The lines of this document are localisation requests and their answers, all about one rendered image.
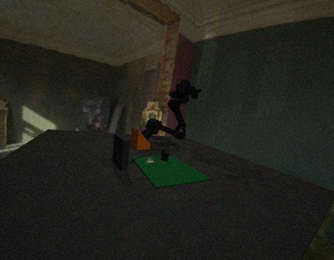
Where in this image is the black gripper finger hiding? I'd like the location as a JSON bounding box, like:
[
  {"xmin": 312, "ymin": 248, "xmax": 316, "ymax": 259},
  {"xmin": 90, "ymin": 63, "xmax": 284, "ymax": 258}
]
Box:
[
  {"xmin": 182, "ymin": 84, "xmax": 195, "ymax": 94},
  {"xmin": 193, "ymin": 89, "xmax": 202, "ymax": 97}
]

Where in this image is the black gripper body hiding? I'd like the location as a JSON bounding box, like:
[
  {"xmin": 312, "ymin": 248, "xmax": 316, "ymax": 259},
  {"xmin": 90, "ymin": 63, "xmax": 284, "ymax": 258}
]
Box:
[{"xmin": 176, "ymin": 83, "xmax": 198, "ymax": 99}]

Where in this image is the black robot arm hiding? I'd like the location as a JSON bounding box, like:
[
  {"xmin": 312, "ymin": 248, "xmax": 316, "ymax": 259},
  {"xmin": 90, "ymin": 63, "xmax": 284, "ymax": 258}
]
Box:
[{"xmin": 141, "ymin": 80, "xmax": 190, "ymax": 140}]

